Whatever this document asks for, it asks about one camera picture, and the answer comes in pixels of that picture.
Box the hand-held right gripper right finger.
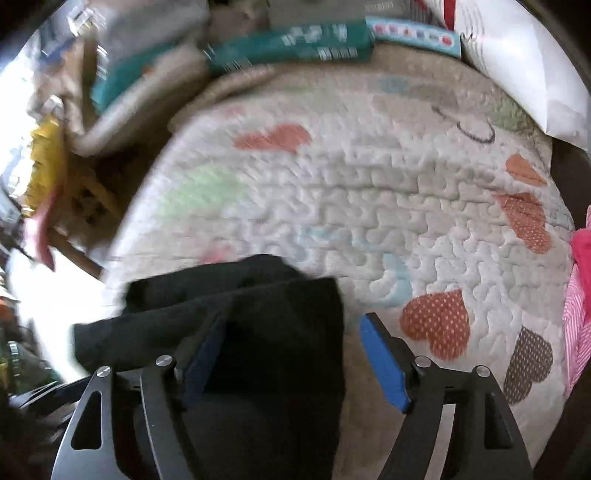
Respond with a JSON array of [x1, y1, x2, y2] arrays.
[[360, 314, 536, 480]]

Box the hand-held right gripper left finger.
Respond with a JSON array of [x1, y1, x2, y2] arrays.
[[51, 314, 228, 480]]

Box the black pants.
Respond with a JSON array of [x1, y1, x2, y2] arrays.
[[71, 254, 347, 480]]

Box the quilted heart-print blanket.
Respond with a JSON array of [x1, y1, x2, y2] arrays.
[[104, 58, 578, 480]]

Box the wooden chair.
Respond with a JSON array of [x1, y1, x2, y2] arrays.
[[46, 161, 125, 278]]

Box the pink cushion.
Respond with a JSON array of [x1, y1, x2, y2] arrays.
[[28, 189, 61, 273]]

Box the pink striped cloth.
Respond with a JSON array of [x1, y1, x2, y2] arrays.
[[563, 208, 591, 393]]

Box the beige padded cushion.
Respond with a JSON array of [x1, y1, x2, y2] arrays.
[[74, 60, 259, 158]]

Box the yellow plastic bag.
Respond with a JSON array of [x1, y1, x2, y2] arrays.
[[28, 115, 65, 208]]

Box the dark brown sofa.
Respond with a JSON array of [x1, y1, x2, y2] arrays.
[[549, 136, 591, 232]]

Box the teal cloth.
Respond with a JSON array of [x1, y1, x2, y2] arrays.
[[90, 46, 208, 112]]

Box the light blue toy box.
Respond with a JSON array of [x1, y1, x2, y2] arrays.
[[367, 16, 462, 58]]

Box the grey laptop bag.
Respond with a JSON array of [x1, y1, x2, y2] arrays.
[[268, 0, 370, 24]]

